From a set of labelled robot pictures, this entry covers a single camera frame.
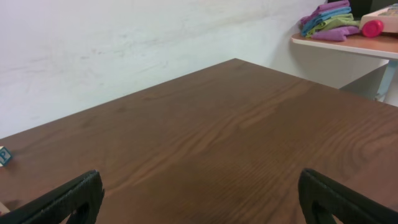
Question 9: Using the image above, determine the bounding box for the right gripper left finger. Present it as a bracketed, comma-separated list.
[1, 170, 104, 224]

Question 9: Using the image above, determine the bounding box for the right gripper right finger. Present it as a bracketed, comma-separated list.
[298, 169, 397, 224]

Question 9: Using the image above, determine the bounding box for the plain wooden block right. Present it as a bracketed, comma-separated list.
[0, 202, 10, 216]

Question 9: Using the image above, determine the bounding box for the plain wooden block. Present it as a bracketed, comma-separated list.
[0, 146, 12, 167]
[0, 202, 10, 216]

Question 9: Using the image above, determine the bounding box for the plain wooden block top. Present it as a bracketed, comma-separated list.
[0, 146, 12, 167]

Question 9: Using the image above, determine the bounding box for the purple folded cloth bottom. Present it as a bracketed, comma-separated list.
[311, 26, 360, 42]

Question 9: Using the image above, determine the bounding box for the purple folded cloth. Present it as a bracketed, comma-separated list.
[300, 0, 350, 25]
[311, 26, 360, 42]

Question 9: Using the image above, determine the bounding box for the side table with white leg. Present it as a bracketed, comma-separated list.
[291, 34, 397, 101]

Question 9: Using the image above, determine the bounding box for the red round knob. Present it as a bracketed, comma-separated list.
[362, 20, 384, 38]

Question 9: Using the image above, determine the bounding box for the green folded cloth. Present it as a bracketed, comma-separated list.
[301, 13, 360, 37]

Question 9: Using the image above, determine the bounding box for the blue folded cloth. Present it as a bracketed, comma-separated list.
[300, 6, 353, 36]

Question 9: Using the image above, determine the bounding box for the purple folded cloth top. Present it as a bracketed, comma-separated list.
[300, 0, 350, 25]

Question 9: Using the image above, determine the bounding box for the pink toy box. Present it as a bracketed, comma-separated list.
[359, 4, 398, 34]

